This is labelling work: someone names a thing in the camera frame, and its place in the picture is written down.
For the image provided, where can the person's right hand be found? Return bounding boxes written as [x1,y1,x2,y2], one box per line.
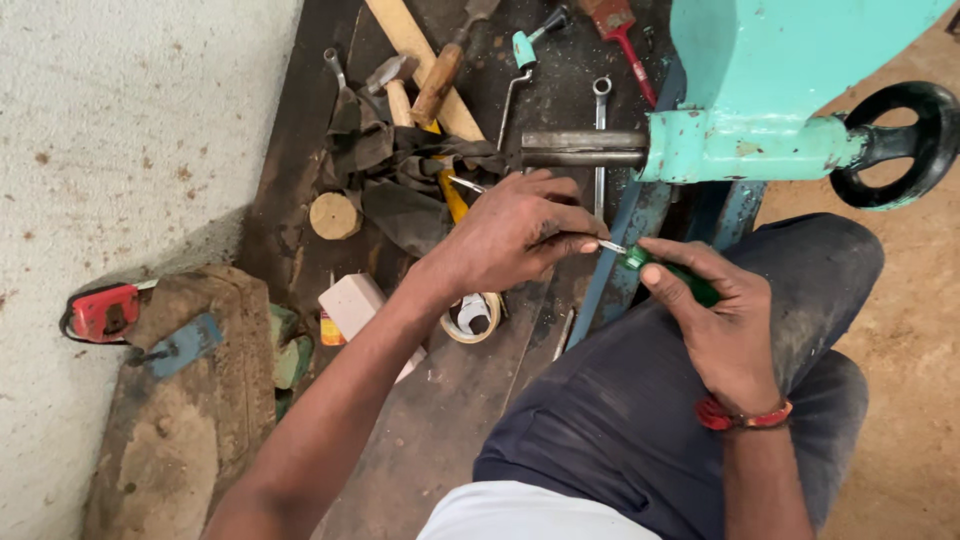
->
[636,237,786,418]

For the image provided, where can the person's left hand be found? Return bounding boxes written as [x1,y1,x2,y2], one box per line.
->
[408,169,612,303]

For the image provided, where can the green handled screwdriver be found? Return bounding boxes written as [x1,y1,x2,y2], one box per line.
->
[448,175,723,310]

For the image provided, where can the red wrist band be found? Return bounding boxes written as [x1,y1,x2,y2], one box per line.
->
[693,395,795,433]

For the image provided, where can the beige tape roll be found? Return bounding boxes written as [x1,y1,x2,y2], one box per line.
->
[438,291,504,345]

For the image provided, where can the dark dirty rag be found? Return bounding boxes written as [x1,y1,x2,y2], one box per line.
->
[321,86,520,261]

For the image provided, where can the thin metal rod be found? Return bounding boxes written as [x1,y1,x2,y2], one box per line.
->
[552,306,577,363]

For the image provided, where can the steel tailstock quill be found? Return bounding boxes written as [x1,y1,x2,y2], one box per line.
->
[519,129,651,171]

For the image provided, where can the person's dark trousers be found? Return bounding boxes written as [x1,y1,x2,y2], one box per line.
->
[471,212,887,540]

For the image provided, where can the blue machine bed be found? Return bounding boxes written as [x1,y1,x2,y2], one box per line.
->
[566,58,768,351]

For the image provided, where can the steel combination wrench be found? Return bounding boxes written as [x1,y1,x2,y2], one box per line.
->
[591,75,614,223]

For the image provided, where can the white rectangular block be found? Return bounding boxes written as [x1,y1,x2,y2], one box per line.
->
[317,272,428,385]

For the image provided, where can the round wooden disc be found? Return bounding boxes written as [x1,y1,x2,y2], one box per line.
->
[309,191,364,242]

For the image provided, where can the small orange can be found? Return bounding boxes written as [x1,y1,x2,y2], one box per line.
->
[320,306,348,348]

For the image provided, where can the light wooden stick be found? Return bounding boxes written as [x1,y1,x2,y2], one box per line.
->
[364,0,486,144]

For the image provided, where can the small steel wrench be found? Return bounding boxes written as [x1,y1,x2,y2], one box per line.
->
[323,47,348,96]

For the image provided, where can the green painted metal part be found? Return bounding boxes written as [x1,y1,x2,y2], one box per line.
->
[267,302,317,423]

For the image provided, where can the teal machine tailstock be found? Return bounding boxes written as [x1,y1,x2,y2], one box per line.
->
[637,0,954,186]

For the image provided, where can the person's white shirt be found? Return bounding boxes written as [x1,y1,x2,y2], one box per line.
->
[415,480,663,540]

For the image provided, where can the black handwheel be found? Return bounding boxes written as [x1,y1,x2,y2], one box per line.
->
[828,81,960,212]

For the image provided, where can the blue metal scraper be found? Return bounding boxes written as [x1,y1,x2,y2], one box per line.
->
[126,311,225,381]

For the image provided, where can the dusty wooden board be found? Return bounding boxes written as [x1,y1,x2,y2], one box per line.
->
[81,263,280,540]

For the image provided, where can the red tape measure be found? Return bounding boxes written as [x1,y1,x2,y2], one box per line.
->
[59,278,160,347]

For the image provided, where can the yellow handled tool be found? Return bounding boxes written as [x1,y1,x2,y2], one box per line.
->
[422,120,471,226]

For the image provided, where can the wooden handled chisel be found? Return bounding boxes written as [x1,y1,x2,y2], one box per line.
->
[408,0,502,129]

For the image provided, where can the wooden handled hammer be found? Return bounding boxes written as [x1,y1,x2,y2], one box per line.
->
[364,54,421,130]

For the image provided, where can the teal handled crank tool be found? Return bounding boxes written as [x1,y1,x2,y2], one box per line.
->
[495,5,571,153]

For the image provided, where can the red handled scraper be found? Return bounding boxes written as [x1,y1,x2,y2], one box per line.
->
[577,0,659,111]

